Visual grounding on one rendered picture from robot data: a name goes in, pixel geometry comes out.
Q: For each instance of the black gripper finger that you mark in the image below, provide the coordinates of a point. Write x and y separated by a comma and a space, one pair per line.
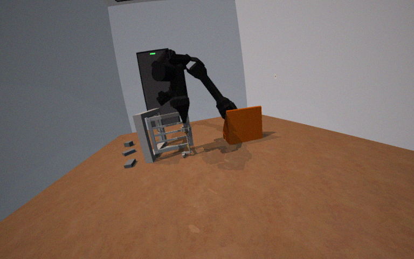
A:
183, 111

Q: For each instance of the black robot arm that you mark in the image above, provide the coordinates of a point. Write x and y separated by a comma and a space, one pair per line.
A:
170, 67

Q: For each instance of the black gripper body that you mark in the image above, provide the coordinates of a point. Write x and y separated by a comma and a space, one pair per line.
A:
179, 89

